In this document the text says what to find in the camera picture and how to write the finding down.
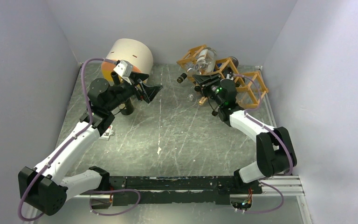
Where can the wooden wine rack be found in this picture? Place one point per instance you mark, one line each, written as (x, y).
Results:
(251, 88)

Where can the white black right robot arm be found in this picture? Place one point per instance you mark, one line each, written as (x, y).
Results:
(274, 150)

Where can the dark green wine bottle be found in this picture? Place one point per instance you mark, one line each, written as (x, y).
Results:
(126, 108)

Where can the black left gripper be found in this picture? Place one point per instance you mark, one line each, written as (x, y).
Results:
(148, 92)

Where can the aluminium frame rail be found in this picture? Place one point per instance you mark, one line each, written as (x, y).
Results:
(281, 186)

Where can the clear bottle black cap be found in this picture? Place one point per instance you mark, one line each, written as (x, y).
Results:
(188, 71)

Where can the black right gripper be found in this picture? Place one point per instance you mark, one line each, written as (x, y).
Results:
(204, 80)

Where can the dark bottle gold foil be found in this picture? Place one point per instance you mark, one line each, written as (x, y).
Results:
(202, 101)

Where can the clear plastic packet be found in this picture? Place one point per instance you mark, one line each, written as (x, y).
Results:
(106, 135)

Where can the white orange yellow bread box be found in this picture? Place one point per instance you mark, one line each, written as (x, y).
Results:
(133, 51)

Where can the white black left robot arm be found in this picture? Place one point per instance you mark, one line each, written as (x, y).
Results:
(45, 186)

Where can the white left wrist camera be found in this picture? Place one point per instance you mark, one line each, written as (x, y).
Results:
(123, 68)

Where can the large clear glass bottle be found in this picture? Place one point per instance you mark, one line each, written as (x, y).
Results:
(205, 63)

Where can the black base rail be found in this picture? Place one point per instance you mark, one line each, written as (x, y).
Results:
(179, 189)

